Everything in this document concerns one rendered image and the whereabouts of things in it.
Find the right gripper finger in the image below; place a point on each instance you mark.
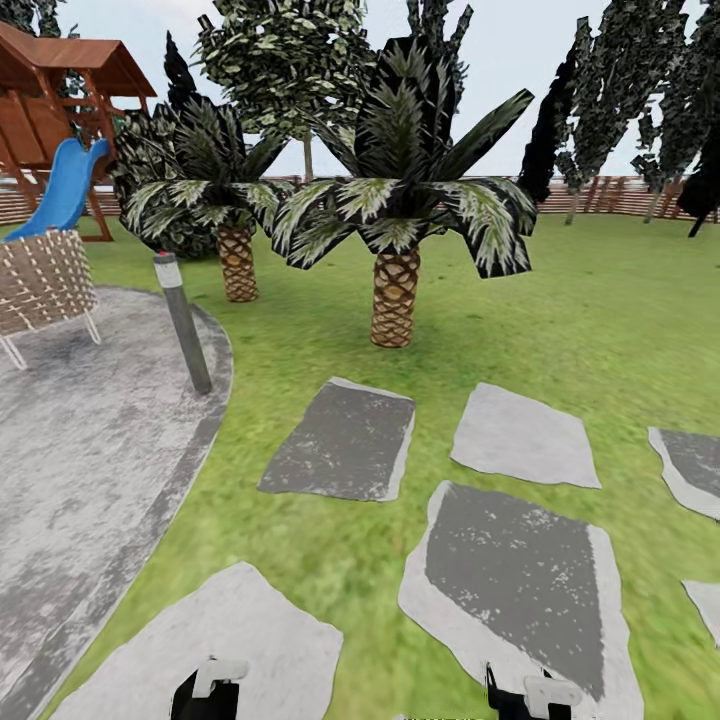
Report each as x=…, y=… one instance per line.
x=493, y=693

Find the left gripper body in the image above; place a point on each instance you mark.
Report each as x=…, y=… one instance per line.
x=220, y=705

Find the garden chair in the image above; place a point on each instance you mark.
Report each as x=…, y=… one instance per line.
x=44, y=279

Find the bush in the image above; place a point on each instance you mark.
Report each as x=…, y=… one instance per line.
x=137, y=164
x=403, y=164
x=223, y=187

